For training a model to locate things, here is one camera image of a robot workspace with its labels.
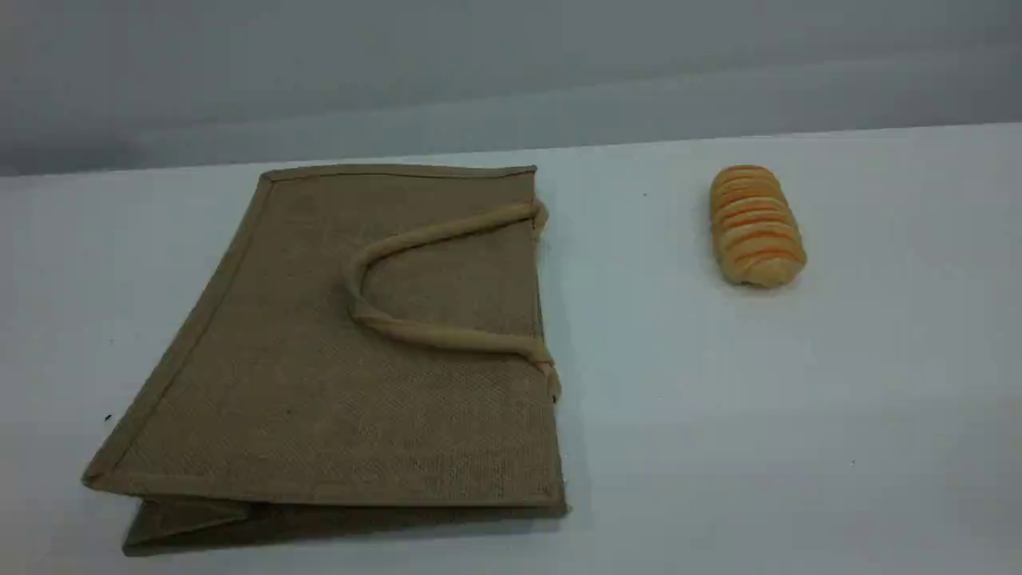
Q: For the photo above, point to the long ridged orange bread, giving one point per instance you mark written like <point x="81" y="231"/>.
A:
<point x="754" y="228"/>

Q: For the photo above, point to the brown jute bag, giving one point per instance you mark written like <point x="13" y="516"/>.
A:
<point x="335" y="383"/>

